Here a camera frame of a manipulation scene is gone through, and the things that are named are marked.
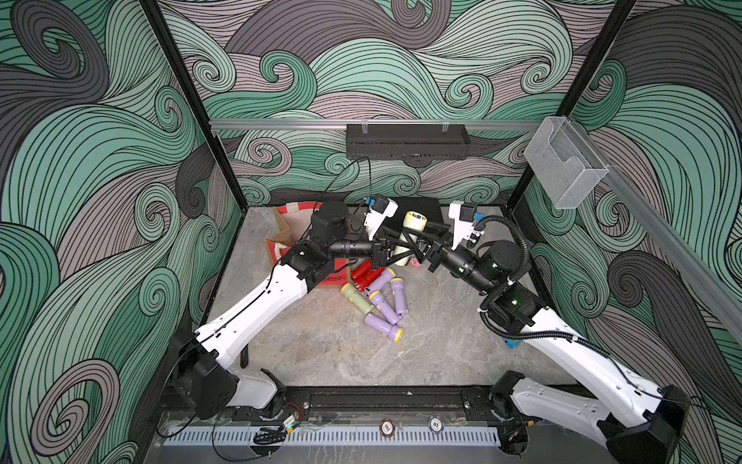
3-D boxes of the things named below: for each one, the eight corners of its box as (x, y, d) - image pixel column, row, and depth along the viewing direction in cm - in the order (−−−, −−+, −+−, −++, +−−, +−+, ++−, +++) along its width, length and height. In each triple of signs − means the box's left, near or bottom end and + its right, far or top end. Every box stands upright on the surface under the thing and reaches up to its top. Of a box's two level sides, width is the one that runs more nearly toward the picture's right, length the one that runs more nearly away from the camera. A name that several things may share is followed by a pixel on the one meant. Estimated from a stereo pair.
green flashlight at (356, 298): (340, 291, 96) (339, 287, 94) (348, 285, 98) (348, 280, 96) (366, 317, 90) (366, 313, 88) (374, 309, 92) (375, 305, 90)
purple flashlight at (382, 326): (363, 323, 90) (363, 318, 87) (370, 314, 92) (370, 309, 89) (397, 345, 85) (398, 341, 82) (403, 335, 87) (404, 330, 84)
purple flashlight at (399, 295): (396, 315, 91) (397, 311, 89) (390, 281, 99) (390, 277, 97) (409, 314, 91) (410, 310, 89) (401, 280, 99) (402, 276, 97)
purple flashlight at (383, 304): (394, 327, 88) (395, 324, 86) (363, 294, 95) (363, 290, 93) (403, 319, 89) (404, 316, 87) (372, 287, 97) (372, 283, 95)
